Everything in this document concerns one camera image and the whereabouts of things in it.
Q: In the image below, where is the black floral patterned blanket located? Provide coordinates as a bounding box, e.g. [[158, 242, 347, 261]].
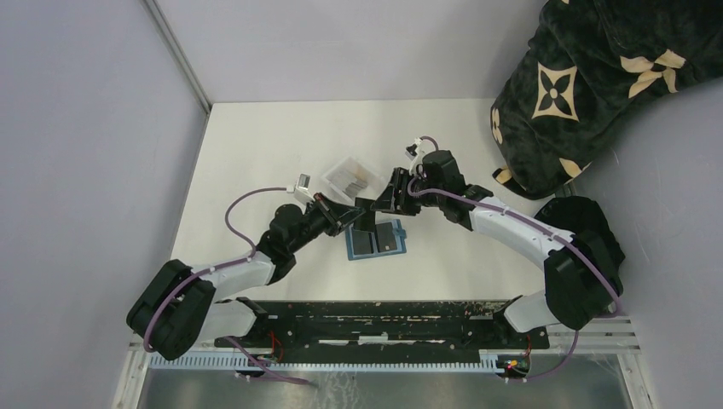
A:
[[490, 1, 722, 199]]

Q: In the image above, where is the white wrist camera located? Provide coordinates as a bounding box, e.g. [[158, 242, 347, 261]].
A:
[[405, 135, 438, 175], [286, 174, 314, 204]]

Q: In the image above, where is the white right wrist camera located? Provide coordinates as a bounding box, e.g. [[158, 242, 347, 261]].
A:
[[405, 135, 438, 175]]

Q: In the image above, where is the aluminium rail frame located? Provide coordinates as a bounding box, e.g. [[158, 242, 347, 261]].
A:
[[541, 316, 641, 354]]

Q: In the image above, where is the white slotted cable duct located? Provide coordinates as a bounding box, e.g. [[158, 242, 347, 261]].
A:
[[148, 352, 503, 374]]

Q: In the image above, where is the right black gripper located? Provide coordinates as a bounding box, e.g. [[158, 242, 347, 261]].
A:
[[370, 167, 444, 216]]

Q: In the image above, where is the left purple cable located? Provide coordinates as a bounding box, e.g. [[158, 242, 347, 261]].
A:
[[142, 186, 315, 388]]

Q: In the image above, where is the aluminium corner post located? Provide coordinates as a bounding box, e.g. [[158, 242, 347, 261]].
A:
[[140, 0, 212, 116]]

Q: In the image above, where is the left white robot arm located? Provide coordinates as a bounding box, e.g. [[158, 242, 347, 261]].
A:
[[125, 193, 369, 360]]

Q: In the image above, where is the blue leather card holder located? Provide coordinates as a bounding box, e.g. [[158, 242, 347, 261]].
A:
[[345, 219, 407, 261]]

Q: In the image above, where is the black credit card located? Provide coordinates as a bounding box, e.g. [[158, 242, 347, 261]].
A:
[[353, 197, 376, 233]]

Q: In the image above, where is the black cloth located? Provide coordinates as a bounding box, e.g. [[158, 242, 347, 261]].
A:
[[534, 196, 625, 269]]

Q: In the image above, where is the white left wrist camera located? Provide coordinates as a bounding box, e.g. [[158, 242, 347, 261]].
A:
[[286, 174, 314, 204]]

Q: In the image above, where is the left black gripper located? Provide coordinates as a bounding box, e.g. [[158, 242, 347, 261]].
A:
[[289, 192, 365, 253]]

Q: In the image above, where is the stack of credit cards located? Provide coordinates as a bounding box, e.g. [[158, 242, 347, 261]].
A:
[[329, 169, 368, 199]]

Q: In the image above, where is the clear plastic card box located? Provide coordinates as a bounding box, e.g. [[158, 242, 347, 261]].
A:
[[321, 156, 387, 205]]

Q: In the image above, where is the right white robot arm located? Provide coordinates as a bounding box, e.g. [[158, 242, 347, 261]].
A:
[[370, 150, 624, 348]]

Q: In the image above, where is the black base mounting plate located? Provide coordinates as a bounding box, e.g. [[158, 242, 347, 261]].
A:
[[231, 300, 550, 364]]

